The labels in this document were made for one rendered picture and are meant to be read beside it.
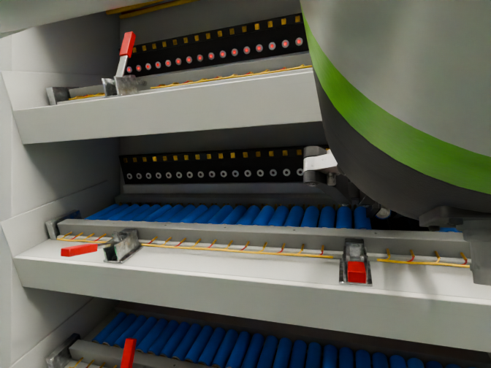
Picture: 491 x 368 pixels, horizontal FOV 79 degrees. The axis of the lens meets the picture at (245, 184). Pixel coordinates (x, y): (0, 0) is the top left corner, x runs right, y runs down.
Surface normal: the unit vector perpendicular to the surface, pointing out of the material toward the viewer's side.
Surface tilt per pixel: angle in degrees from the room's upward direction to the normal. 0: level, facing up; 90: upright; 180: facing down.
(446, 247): 108
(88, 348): 17
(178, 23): 90
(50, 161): 90
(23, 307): 90
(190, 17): 90
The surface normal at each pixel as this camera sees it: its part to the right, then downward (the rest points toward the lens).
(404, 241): -0.31, 0.29
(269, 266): -0.11, -0.96
